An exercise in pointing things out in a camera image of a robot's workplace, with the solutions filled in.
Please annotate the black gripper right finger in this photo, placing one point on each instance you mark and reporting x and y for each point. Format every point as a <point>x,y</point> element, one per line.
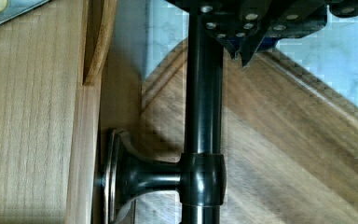
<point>274,20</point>

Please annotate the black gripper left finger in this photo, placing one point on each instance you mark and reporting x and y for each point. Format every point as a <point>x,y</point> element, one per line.
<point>220,20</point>

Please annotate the black drawer handle bar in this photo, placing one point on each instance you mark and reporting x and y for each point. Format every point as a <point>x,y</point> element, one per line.
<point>199,177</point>

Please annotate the wooden drawer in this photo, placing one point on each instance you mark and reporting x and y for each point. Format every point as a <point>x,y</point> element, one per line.
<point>56,56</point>

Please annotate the dark walnut cutting board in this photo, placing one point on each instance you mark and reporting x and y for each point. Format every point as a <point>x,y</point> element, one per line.
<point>290,143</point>

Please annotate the white chip bag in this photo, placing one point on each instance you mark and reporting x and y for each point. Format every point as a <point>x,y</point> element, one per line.
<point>3,9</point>

